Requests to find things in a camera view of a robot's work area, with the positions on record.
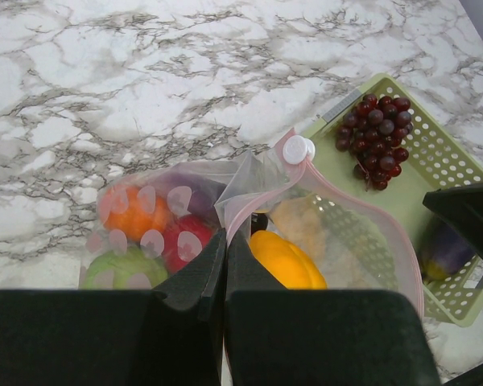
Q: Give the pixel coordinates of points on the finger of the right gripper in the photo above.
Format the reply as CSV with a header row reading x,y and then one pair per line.
x,y
462,209

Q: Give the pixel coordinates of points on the green perforated plastic basket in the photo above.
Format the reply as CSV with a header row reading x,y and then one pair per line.
x,y
436,161

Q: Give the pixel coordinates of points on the purple toy grapes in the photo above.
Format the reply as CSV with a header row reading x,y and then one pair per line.
x,y
372,132

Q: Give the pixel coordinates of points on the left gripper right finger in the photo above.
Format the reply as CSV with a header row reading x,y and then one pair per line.
x,y
279,336

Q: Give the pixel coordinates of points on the clear zip top bag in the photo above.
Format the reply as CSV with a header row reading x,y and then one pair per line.
x,y
354,244

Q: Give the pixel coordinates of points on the dark purple toy eggplant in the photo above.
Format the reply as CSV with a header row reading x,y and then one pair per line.
x,y
443,253

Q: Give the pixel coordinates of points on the yellow toy bell pepper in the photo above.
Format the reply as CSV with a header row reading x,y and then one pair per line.
x,y
286,262

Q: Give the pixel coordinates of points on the green toy cabbage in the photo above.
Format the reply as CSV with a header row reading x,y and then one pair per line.
x,y
130,271

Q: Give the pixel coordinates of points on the orange toy pumpkin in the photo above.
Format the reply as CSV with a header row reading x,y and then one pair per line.
x,y
134,211

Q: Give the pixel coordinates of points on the red toy bell pepper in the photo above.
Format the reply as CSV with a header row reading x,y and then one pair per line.
x,y
184,240

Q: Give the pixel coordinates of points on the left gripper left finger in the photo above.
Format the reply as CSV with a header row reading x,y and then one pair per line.
x,y
169,335

